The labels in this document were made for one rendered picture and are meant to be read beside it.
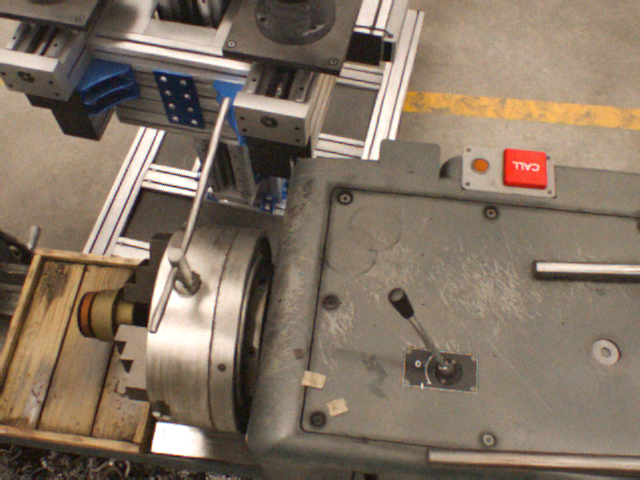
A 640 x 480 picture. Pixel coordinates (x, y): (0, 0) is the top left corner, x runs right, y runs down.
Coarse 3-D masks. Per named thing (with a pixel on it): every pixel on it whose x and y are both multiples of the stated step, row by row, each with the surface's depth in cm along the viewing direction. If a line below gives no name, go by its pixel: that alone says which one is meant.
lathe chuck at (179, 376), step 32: (192, 256) 97; (224, 256) 97; (160, 288) 94; (192, 320) 92; (160, 352) 93; (192, 352) 92; (160, 384) 94; (192, 384) 94; (160, 416) 100; (192, 416) 98
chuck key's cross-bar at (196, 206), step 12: (228, 108) 95; (216, 120) 94; (216, 132) 93; (216, 144) 93; (204, 168) 92; (204, 180) 92; (204, 192) 92; (192, 204) 91; (192, 216) 91; (192, 228) 90; (168, 276) 87; (168, 288) 86; (168, 300) 86; (156, 312) 85; (156, 324) 84
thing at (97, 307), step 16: (80, 304) 107; (96, 304) 106; (112, 304) 105; (128, 304) 107; (144, 304) 111; (80, 320) 107; (96, 320) 106; (112, 320) 105; (128, 320) 106; (144, 320) 111; (96, 336) 107; (112, 336) 106
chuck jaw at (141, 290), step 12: (156, 240) 103; (168, 240) 103; (156, 252) 103; (144, 264) 105; (156, 264) 104; (132, 276) 108; (144, 276) 105; (156, 276) 105; (132, 288) 106; (144, 288) 105; (132, 300) 106; (144, 300) 106
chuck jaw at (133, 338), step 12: (120, 336) 104; (132, 336) 104; (144, 336) 104; (120, 348) 105; (132, 348) 103; (144, 348) 103; (132, 360) 101; (144, 360) 101; (132, 372) 100; (144, 372) 100; (132, 384) 98; (144, 384) 98; (132, 396) 100; (144, 396) 99; (156, 408) 99; (168, 408) 98
